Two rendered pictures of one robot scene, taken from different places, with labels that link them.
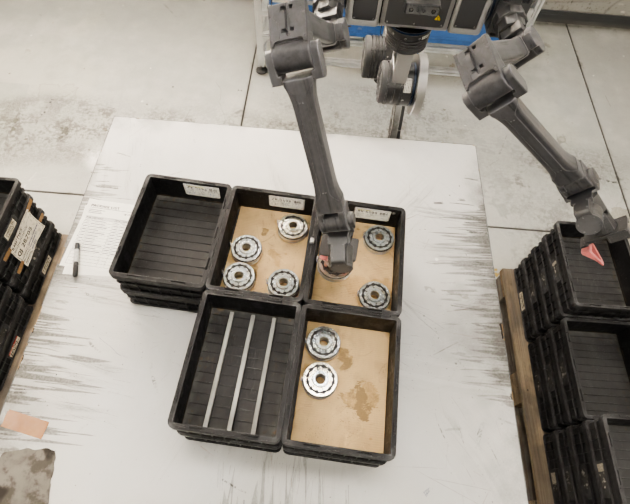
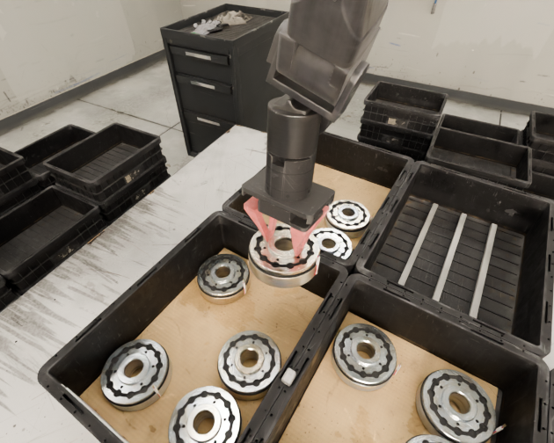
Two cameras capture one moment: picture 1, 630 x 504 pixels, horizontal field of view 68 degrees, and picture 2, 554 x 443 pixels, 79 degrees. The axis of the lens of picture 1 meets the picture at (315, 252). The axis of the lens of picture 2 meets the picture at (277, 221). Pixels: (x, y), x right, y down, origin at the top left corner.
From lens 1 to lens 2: 1.24 m
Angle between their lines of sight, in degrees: 72
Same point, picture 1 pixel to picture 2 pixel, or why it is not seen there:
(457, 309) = (115, 275)
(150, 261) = not seen: outside the picture
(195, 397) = (511, 257)
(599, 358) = (23, 250)
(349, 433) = (331, 180)
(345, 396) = not seen: hidden behind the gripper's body
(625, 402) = (52, 219)
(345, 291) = (258, 308)
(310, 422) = (368, 197)
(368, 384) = not seen: hidden behind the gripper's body
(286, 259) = (340, 418)
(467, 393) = (187, 206)
